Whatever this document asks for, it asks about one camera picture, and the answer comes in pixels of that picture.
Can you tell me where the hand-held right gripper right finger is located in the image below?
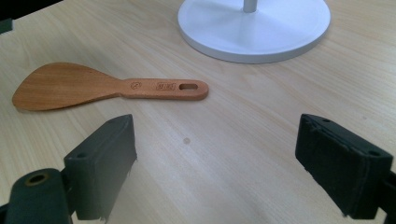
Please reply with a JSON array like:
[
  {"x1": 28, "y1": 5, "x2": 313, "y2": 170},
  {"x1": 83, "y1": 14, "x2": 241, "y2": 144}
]
[{"x1": 294, "y1": 113, "x2": 394, "y2": 220}]

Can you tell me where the wooden rice paddle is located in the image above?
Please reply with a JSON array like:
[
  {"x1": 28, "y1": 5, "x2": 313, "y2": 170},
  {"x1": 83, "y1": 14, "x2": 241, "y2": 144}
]
[{"x1": 11, "y1": 62, "x2": 210, "y2": 112}]

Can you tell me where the white round stand base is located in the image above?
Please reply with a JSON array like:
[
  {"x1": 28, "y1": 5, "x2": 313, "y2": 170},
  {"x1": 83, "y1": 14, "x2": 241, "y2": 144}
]
[{"x1": 177, "y1": 0, "x2": 332, "y2": 64}]

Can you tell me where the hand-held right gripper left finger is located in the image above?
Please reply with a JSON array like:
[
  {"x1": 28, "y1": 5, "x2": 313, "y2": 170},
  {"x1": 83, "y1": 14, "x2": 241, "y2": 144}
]
[{"x1": 63, "y1": 113, "x2": 138, "y2": 222}]

